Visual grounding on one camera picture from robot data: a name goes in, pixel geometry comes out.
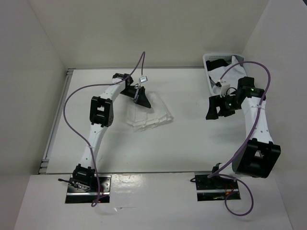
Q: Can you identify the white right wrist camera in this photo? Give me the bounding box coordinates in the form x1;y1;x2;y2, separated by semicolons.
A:
214;80;231;97

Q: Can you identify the white garment in basket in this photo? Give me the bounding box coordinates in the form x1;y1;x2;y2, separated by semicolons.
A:
207;55;248;93

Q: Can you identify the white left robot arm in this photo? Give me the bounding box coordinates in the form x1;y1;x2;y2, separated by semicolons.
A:
72;73;151;192

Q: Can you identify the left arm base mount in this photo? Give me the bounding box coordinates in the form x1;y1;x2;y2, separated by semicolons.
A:
58;174;112;204

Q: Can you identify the aluminium table edge rail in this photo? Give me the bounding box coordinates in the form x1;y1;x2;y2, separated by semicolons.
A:
37;68;75;174

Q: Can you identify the white plastic basket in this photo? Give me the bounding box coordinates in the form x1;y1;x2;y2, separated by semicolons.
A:
202;52;250;95

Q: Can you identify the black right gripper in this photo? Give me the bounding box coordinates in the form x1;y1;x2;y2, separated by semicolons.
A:
206;93;242;120

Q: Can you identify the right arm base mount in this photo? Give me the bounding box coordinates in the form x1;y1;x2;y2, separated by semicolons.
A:
190;163;241;201

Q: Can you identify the black garment in basket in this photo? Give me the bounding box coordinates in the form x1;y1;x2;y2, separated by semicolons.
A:
206;59;228;71

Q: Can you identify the white pleated skirt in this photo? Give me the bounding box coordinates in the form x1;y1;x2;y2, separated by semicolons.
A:
126;92;174;132

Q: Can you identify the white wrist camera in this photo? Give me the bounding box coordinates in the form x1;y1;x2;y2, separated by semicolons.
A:
139;75;148;84
214;80;231;97

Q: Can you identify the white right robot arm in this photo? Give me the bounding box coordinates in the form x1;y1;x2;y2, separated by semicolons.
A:
137;78;281;178

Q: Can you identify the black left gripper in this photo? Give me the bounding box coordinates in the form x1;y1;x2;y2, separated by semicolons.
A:
120;86;151;109

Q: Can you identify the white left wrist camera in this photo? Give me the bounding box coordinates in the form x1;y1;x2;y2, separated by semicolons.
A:
139;75;148;84

